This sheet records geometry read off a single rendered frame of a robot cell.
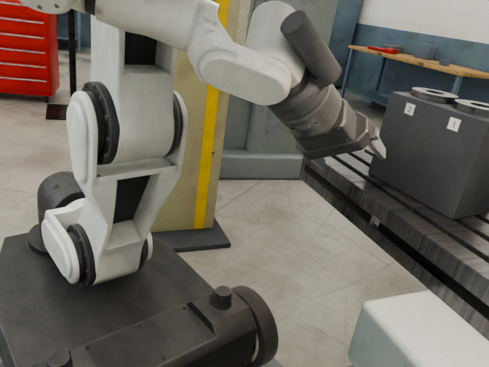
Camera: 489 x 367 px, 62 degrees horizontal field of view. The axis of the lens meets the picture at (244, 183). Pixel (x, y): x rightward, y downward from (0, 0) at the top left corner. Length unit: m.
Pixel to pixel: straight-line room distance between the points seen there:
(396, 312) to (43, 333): 0.69
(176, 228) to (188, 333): 1.45
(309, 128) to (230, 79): 0.14
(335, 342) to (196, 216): 1.00
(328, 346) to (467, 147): 1.22
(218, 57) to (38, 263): 0.84
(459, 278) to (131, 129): 0.57
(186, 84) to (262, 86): 1.56
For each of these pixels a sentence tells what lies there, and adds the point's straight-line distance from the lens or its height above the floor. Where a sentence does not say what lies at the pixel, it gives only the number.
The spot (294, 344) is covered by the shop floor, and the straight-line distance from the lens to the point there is 1.81.
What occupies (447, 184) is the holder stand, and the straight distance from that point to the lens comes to 0.84.
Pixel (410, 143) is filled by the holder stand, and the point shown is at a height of 1.03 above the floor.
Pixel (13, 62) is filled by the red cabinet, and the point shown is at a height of 0.39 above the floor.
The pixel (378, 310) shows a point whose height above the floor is 0.85.
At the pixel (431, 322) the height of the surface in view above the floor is 0.85.
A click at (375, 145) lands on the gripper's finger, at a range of 0.65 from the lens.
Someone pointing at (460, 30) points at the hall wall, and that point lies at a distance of 6.54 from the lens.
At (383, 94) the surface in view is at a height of 0.27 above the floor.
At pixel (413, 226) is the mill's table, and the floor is 0.93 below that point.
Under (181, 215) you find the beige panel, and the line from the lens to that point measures 2.30.
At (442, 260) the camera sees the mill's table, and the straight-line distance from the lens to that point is 0.74.
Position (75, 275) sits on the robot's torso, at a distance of 0.95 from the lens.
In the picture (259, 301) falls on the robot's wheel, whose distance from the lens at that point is 1.02.
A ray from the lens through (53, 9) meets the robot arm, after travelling 0.50.
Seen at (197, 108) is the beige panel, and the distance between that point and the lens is 2.09.
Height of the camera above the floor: 1.24
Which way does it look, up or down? 23 degrees down
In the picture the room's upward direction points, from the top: 9 degrees clockwise
